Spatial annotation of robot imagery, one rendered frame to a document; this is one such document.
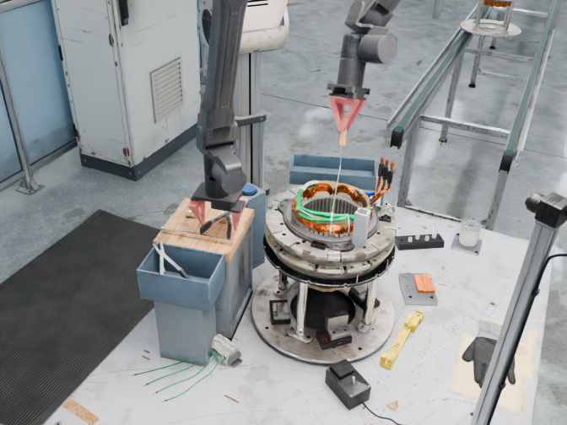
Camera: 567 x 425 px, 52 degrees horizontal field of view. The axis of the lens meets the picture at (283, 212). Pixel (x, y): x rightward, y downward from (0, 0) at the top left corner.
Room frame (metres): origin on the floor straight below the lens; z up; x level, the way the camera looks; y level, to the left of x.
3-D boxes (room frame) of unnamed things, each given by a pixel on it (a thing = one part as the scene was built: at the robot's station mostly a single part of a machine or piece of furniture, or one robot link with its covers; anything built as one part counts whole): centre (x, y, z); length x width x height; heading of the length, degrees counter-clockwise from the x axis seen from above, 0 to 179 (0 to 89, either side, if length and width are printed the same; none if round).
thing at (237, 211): (1.14, 0.13, 1.13); 0.07 x 0.07 x 0.09; 77
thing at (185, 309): (1.03, 0.22, 0.92); 0.17 x 0.11 x 0.28; 77
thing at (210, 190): (1.15, 0.15, 1.20); 0.10 x 0.07 x 0.07; 77
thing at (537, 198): (0.82, -0.44, 1.37); 0.06 x 0.04 x 0.04; 41
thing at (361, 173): (1.51, -0.14, 0.92); 0.25 x 0.11 x 0.28; 86
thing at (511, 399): (1.04, -0.55, 0.78); 0.31 x 0.19 x 0.01; 156
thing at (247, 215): (1.18, 0.19, 1.05); 0.20 x 0.19 x 0.02; 167
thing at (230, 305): (1.18, 0.19, 0.91); 0.19 x 0.19 x 0.26; 77
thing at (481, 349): (1.05, -0.54, 0.79); 0.24 x 0.13 x 0.02; 156
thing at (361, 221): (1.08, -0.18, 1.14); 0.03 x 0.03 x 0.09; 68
